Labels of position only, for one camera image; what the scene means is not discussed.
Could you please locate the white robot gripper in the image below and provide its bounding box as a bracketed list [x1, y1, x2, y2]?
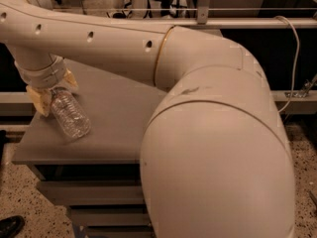
[15, 57, 78, 117]

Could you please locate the clear plastic water bottle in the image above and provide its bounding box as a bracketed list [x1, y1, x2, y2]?
[51, 87, 91, 140]

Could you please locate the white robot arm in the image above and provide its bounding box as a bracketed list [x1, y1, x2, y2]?
[1, 0, 295, 238]

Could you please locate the grey drawer cabinet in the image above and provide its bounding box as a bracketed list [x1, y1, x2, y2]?
[11, 29, 229, 238]

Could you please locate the top grey drawer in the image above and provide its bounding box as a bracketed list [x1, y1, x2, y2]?
[37, 180, 144, 206]

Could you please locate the grey drawer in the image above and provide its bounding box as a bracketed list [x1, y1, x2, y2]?
[67, 208, 150, 226]
[85, 227, 156, 238]
[37, 180, 144, 206]

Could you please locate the middle grey drawer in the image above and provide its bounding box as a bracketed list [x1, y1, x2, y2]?
[67, 208, 150, 226]

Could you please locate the black shoe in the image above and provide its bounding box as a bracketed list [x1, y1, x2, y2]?
[0, 215, 25, 238]

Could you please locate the bottom grey drawer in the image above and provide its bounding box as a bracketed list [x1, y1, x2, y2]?
[85, 227, 156, 238]

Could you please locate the grey metal railing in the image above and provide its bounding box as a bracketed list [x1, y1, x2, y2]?
[54, 0, 317, 29]

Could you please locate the white cable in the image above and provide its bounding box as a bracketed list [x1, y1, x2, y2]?
[273, 15, 301, 114]

